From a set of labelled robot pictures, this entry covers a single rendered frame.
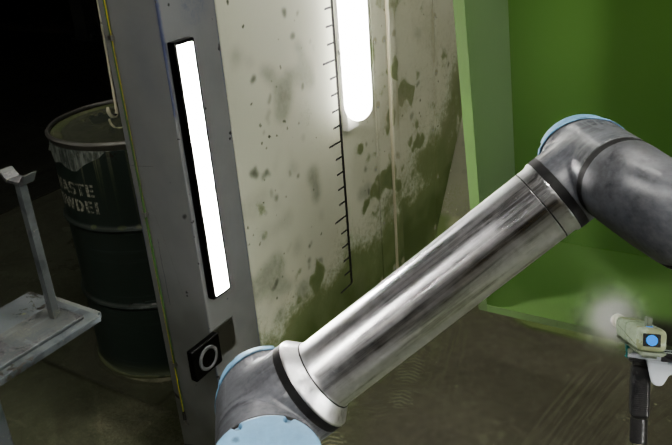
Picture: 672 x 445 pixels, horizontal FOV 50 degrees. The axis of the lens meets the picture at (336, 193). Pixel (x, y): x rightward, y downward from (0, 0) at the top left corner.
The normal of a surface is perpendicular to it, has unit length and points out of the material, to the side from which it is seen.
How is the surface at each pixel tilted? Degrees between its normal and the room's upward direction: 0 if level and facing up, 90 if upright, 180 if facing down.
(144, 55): 90
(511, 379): 0
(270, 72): 90
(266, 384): 44
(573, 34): 102
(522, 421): 0
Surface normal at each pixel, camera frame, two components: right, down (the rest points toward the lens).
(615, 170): -0.60, -0.38
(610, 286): -0.19, -0.90
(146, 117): -0.53, 0.37
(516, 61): -0.47, 0.55
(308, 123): 0.85, 0.15
